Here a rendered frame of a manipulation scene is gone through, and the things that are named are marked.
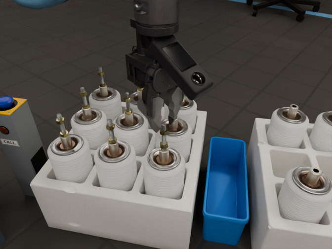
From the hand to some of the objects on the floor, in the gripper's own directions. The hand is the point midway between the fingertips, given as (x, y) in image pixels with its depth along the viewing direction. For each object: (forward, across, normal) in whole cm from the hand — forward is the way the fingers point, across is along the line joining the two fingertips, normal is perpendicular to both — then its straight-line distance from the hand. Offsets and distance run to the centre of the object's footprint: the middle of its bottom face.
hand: (166, 124), depth 56 cm
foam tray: (+35, -2, -17) cm, 39 cm away
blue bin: (+35, -18, +5) cm, 40 cm away
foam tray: (+35, -35, +27) cm, 56 cm away
